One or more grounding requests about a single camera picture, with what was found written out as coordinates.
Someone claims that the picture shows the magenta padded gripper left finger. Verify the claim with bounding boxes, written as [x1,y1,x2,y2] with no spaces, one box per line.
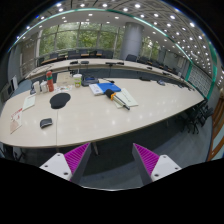
[40,143,91,184]

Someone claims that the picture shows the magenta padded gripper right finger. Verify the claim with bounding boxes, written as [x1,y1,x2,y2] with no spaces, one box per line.
[132,143,181,185]

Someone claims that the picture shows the black computer mouse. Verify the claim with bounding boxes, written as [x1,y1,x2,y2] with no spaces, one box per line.
[40,118,53,129]

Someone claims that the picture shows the black oval mouse pad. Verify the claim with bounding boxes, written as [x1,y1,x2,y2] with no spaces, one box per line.
[50,93,71,109]

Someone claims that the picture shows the black office chair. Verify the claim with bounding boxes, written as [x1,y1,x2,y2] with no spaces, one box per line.
[178,99,214,133]

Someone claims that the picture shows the red and white leaflet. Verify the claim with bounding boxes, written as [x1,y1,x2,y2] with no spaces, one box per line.
[10,109,22,133]

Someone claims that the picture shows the white paper sheet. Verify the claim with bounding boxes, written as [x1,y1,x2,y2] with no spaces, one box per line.
[22,95,36,111]

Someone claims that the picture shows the white book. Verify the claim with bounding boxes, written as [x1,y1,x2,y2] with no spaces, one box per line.
[89,84,104,96]

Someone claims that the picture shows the black and yellow tool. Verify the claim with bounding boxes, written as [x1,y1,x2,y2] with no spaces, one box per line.
[105,89,130,110]

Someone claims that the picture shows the blue folder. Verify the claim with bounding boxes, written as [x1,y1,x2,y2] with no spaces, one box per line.
[97,83,121,94]

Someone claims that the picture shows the dark blue pouch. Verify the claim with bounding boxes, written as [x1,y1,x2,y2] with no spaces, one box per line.
[81,77,99,87]

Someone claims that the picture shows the brown cardboard box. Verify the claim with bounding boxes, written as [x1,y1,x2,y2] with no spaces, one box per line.
[56,72,74,87]

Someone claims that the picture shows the white cup with green band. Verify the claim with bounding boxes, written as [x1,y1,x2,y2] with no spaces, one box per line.
[73,74,82,88]

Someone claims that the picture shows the red cylindrical bottle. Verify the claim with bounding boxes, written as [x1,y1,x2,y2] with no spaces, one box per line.
[46,71,54,92]

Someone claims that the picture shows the grey round pillar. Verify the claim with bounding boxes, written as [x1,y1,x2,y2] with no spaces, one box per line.
[119,22,144,60]

